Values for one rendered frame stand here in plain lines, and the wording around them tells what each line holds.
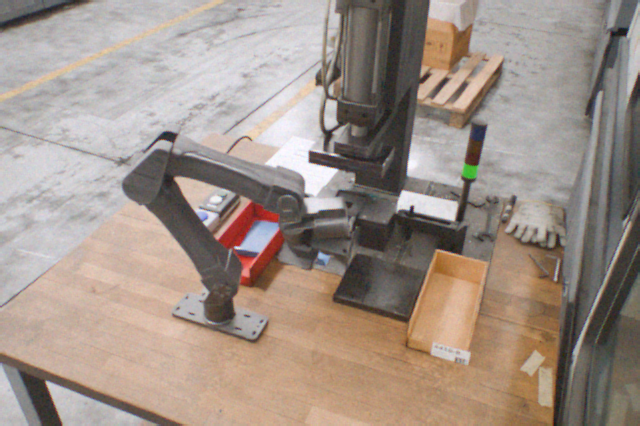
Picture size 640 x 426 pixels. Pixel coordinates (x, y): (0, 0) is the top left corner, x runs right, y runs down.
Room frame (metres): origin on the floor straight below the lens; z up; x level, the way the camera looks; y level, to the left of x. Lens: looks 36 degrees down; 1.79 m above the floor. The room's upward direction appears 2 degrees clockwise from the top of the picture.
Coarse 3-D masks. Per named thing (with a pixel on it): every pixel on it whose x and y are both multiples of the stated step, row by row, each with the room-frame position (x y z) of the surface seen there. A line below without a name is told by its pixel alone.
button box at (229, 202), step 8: (248, 136) 1.71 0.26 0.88; (232, 144) 1.60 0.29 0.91; (216, 192) 1.29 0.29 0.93; (232, 192) 1.30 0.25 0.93; (208, 200) 1.25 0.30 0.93; (224, 200) 1.26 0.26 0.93; (232, 200) 1.26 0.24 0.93; (200, 208) 1.22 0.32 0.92; (208, 208) 1.22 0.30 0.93; (216, 208) 1.22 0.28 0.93; (224, 208) 1.22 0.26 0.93; (232, 208) 1.26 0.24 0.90; (224, 216) 1.22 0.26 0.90
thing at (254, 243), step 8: (256, 224) 1.18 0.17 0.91; (264, 224) 1.18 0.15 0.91; (272, 224) 1.19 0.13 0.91; (256, 232) 1.15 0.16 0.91; (272, 232) 1.15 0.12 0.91; (248, 240) 1.12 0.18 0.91; (256, 240) 1.12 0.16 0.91; (264, 240) 1.12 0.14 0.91; (240, 248) 1.05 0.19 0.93; (248, 248) 1.08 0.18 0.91; (256, 248) 1.09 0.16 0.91; (256, 256) 1.06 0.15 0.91
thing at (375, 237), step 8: (360, 224) 1.12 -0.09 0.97; (368, 224) 1.12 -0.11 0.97; (392, 224) 1.16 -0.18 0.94; (360, 232) 1.12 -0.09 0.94; (368, 232) 1.11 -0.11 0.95; (376, 232) 1.11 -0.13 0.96; (384, 232) 1.10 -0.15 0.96; (392, 232) 1.17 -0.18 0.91; (360, 240) 1.12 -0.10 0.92; (368, 240) 1.11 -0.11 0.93; (376, 240) 1.11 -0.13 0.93; (384, 240) 1.10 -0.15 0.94; (376, 248) 1.11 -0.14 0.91; (384, 248) 1.10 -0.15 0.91
